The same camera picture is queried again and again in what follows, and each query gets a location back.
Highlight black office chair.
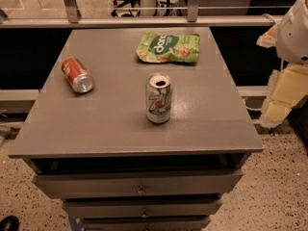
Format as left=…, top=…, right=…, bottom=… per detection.
left=111, top=0, right=140, bottom=17

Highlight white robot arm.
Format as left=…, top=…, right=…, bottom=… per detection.
left=257, top=0, right=308, bottom=128

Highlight orange soda can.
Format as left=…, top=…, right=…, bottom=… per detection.
left=61, top=58, right=94, bottom=93

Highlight white green soda can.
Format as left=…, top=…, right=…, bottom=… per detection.
left=145, top=72, right=172, bottom=124

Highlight metal railing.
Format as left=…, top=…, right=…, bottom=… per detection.
left=0, top=0, right=282, bottom=28

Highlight top grey drawer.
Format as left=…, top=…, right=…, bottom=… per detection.
left=33, top=169, right=243, bottom=199

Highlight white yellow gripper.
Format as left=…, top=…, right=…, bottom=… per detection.
left=260, top=64, right=308, bottom=128

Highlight middle grey drawer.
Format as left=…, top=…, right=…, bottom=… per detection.
left=63, top=197, right=222, bottom=218

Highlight bottom grey drawer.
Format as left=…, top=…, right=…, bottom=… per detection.
left=82, top=216, right=210, bottom=231

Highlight grey drawer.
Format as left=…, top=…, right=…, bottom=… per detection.
left=82, top=216, right=210, bottom=231
left=63, top=197, right=222, bottom=218
left=33, top=169, right=243, bottom=199

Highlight grey drawer cabinet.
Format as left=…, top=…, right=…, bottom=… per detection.
left=8, top=27, right=265, bottom=231

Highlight black shoe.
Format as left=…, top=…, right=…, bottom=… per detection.
left=0, top=216, right=19, bottom=231

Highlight green rice chip bag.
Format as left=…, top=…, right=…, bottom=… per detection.
left=136, top=32, right=200, bottom=64

